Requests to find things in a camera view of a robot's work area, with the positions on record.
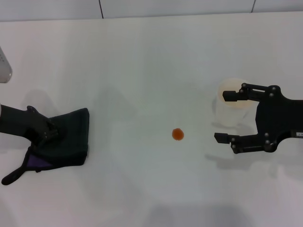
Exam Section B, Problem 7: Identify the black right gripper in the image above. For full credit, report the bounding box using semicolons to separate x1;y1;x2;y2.
214;82;303;155

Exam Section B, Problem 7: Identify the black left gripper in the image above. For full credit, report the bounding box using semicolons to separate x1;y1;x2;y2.
0;105;60;148

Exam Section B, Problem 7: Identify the white paper cup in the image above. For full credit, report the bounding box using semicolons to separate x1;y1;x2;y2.
211;78;253;128

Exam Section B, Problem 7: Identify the dark blue rag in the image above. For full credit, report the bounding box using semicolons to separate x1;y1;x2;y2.
1;107;90;186

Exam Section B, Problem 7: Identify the small orange ball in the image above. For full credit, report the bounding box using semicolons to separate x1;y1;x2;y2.
171;128;185;141

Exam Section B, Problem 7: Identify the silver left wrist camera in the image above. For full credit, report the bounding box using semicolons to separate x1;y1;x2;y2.
0;46;13;84

